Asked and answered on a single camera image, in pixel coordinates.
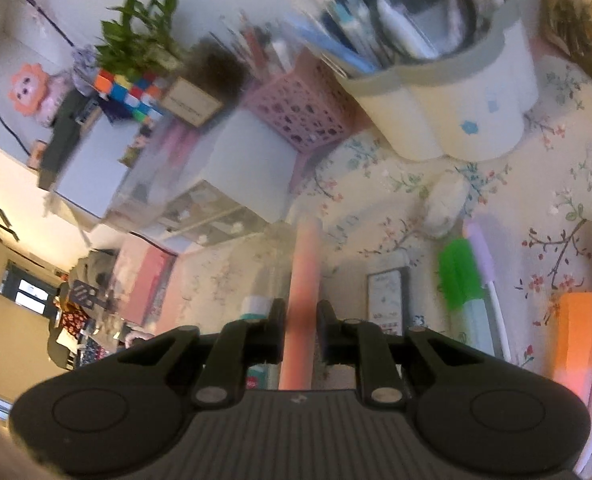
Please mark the bunch of pens in basket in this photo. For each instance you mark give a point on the bunch of pens in basket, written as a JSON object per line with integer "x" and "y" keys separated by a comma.
{"x": 256, "y": 42}

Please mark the green highlighter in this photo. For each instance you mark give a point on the green highlighter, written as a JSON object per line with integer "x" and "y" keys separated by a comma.
{"x": 458, "y": 280}

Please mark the white eraser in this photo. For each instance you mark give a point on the white eraser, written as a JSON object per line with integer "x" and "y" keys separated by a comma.
{"x": 446, "y": 205}

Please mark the bunch of pens in holder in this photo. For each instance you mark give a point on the bunch of pens in holder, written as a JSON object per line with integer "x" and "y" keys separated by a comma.
{"x": 336, "y": 25}

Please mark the colourful puzzle cube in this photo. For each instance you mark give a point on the colourful puzzle cube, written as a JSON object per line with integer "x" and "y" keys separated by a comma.
{"x": 128, "y": 92}

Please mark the orange marker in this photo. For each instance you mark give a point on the orange marker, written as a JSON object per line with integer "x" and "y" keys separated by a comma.
{"x": 576, "y": 335}

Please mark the small framed card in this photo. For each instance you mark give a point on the small framed card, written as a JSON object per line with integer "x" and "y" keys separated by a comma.
{"x": 387, "y": 300}

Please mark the white teal small tube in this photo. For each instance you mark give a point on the white teal small tube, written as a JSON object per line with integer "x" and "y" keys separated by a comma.
{"x": 256, "y": 307}

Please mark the white flower-shaped pen holder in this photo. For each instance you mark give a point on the white flower-shaped pen holder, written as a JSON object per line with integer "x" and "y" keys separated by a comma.
{"x": 451, "y": 110}

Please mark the black-rimmed magnifying glass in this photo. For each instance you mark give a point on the black-rimmed magnifying glass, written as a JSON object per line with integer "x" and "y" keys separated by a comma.
{"x": 426, "y": 15}

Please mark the white drawer organizer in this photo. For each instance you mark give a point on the white drawer organizer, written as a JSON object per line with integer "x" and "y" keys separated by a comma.
{"x": 246, "y": 155}

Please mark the small sign card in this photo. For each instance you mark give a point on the small sign card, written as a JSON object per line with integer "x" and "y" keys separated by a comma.
{"x": 191, "y": 102}

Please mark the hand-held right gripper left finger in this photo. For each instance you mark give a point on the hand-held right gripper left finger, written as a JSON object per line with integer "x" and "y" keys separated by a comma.
{"x": 280, "y": 330}

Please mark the lilac pen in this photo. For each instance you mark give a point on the lilac pen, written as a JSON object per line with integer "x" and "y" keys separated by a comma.
{"x": 481, "y": 245}

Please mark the dark fuzzy ball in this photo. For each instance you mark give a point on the dark fuzzy ball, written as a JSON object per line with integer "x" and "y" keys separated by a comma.
{"x": 216, "y": 72}

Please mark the window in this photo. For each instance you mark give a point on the window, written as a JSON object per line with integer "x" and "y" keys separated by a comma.
{"x": 26, "y": 290}

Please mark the orange lion plush toy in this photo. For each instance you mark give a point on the orange lion plush toy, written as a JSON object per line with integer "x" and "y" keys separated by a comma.
{"x": 26, "y": 90}

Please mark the pale blue box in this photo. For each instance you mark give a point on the pale blue box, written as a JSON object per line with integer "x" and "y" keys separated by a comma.
{"x": 91, "y": 170}

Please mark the clear plastic storage box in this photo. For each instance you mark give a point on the clear plastic storage box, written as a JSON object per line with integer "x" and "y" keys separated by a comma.
{"x": 166, "y": 160}

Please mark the floral tablecloth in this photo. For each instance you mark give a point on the floral tablecloth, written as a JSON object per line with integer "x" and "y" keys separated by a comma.
{"x": 551, "y": 160}

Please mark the green potted plant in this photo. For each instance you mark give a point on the green potted plant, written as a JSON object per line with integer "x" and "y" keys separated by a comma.
{"x": 136, "y": 35}

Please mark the pink perforated basket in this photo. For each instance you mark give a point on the pink perforated basket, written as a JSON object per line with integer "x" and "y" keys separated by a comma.
{"x": 301, "y": 110}

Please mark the dark green box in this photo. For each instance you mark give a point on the dark green box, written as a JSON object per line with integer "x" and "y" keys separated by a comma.
{"x": 66, "y": 135}

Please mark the pink book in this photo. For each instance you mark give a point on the pink book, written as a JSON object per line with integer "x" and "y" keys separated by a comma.
{"x": 148, "y": 285}

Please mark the pink pen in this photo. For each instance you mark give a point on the pink pen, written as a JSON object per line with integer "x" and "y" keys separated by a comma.
{"x": 303, "y": 270}

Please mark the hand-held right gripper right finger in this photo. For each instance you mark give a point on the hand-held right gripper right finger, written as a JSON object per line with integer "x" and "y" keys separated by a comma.
{"x": 323, "y": 332}

